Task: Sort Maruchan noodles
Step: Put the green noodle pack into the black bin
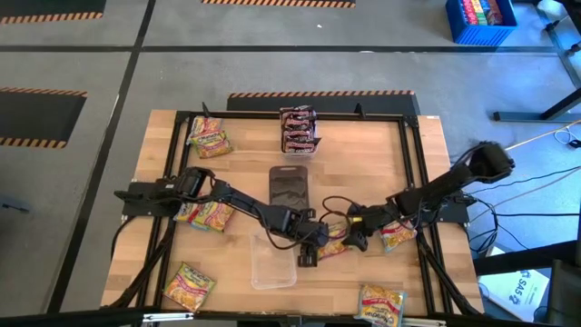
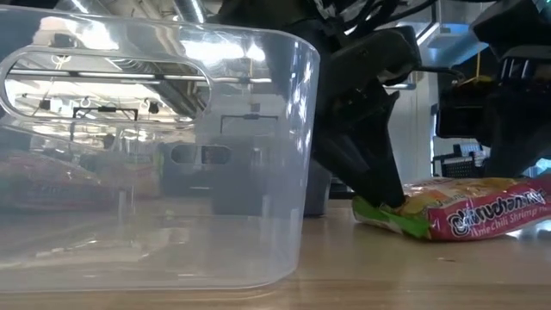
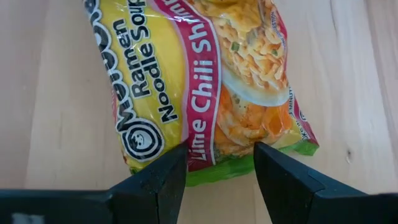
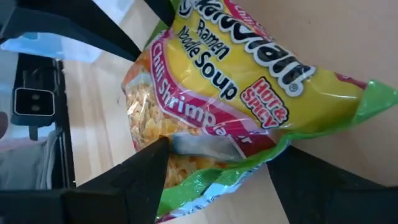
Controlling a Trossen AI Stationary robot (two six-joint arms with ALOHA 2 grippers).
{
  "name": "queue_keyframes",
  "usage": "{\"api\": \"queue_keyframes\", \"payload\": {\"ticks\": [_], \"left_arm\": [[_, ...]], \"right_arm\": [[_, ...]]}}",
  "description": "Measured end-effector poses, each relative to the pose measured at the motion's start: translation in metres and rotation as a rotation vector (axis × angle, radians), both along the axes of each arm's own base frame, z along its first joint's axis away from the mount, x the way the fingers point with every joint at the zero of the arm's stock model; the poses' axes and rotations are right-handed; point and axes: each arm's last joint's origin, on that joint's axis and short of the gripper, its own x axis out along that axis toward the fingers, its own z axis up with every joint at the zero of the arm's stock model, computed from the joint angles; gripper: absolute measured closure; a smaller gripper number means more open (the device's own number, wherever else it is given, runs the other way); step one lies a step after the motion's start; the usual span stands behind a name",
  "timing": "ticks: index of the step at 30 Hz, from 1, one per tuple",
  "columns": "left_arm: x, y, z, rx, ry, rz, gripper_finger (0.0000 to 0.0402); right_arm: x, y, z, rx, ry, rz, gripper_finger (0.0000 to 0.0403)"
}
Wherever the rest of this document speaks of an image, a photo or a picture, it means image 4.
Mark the green chili shrimp ramen pack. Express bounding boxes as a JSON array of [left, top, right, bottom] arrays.
[[121, 0, 398, 223]]

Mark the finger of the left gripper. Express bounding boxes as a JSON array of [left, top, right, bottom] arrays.
[[0, 0, 142, 62], [142, 0, 177, 27]]

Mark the black table-level camera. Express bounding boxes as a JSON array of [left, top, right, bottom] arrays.
[[11, 54, 57, 141]]

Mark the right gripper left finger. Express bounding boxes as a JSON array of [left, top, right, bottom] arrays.
[[63, 136, 170, 224]]

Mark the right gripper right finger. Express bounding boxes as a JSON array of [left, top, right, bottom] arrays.
[[266, 146, 398, 224]]

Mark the person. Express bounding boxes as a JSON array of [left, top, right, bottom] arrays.
[[0, 110, 62, 190]]

